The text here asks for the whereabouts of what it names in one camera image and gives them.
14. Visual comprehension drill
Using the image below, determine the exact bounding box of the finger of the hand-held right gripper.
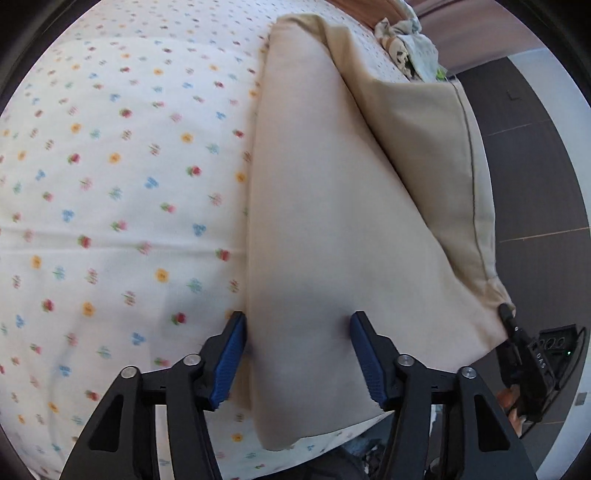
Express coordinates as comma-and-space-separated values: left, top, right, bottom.
498, 304, 520, 342

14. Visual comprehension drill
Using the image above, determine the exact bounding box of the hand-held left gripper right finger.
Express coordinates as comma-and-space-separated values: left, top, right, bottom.
349, 311, 539, 480

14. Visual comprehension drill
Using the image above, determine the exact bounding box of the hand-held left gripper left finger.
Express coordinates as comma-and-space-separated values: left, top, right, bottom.
59, 311, 247, 480

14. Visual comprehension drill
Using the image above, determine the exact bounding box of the large beige garment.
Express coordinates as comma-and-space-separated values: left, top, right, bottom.
231, 14, 513, 450

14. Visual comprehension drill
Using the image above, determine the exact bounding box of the crumpled patterned clothes pile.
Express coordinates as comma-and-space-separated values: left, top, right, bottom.
374, 17, 446, 81

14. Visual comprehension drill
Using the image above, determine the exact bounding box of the person's right hand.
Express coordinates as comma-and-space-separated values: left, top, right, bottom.
499, 387, 532, 437

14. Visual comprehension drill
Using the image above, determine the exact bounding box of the dark patterned cloth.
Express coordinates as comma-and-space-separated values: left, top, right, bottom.
318, 434, 393, 480

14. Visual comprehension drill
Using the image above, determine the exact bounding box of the white floral bedsheet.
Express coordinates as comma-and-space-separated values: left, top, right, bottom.
0, 0, 416, 474

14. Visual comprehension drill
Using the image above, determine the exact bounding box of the pink curtain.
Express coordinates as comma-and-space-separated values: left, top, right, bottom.
406, 0, 541, 75

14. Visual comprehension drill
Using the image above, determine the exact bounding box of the orange-brown quilt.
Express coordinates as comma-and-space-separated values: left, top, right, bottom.
332, 0, 416, 24

